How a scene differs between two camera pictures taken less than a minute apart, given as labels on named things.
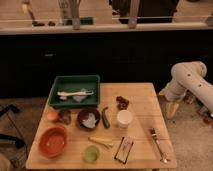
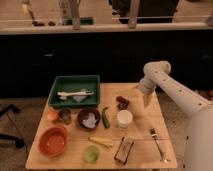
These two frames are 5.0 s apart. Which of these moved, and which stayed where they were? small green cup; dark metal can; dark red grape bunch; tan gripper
Moved: tan gripper
Stayed: dark red grape bunch; small green cup; dark metal can
